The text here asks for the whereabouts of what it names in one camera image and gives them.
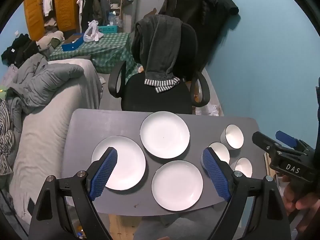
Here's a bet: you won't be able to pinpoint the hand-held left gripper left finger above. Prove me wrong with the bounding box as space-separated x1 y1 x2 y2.
28 146 118 240

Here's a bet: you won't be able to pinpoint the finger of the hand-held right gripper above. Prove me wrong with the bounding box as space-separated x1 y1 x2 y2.
252 131 278 156
276 130 304 150

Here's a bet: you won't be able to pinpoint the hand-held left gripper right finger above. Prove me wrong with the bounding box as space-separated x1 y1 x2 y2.
201 147 292 240

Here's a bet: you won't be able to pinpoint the white plate with dark rim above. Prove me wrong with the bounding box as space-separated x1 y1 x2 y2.
151 160 204 211
140 111 190 159
91 136 146 191

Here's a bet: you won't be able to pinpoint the white bowl with grey pattern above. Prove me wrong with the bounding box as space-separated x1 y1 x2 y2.
208 142 230 165
229 157 253 178
220 124 244 148

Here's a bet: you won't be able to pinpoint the person's right hand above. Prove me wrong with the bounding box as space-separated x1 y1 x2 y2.
282 175 320 211

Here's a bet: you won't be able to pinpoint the wooden board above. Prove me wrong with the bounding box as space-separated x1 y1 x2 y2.
264 152 276 176

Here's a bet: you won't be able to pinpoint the white crumpled bag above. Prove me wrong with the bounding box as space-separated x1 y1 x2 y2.
195 103 221 117

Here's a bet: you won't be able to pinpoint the black office chair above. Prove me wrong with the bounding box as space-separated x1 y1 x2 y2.
108 22 210 115

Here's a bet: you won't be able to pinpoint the striped cloth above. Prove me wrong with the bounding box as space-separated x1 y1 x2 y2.
0 100 15 176

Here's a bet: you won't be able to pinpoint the grey quilted duvet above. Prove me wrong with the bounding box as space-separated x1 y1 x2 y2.
5 54 85 113

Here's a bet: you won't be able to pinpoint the green checkered tablecloth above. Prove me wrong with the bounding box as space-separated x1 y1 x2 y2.
49 32 139 75

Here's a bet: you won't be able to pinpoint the blue flat box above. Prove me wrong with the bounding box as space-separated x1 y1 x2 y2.
61 34 85 52

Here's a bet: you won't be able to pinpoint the dark grey garment striped cuffs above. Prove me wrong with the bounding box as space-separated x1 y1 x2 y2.
131 14 182 93

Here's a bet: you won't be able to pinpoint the white plastic bag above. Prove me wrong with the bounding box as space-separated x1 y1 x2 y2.
83 20 105 42

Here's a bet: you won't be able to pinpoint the beige clothes pile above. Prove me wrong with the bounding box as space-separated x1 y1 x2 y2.
37 30 65 51

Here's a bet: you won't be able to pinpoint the teal cardboard box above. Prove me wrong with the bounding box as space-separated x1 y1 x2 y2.
97 25 119 34

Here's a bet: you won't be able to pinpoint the black hanging coats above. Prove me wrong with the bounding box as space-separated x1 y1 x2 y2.
159 0 240 68

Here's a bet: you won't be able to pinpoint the black clothes pile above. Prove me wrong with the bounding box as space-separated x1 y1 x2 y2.
1 33 41 67

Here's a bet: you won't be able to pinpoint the rack of hanging clothes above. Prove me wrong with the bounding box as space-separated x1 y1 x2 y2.
77 0 111 33

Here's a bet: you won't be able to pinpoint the wooden shelf rack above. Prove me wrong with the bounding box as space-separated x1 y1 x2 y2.
106 0 126 28

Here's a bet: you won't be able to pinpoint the orange slatted wardrobe door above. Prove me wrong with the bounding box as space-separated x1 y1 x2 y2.
24 0 47 41
54 0 80 32

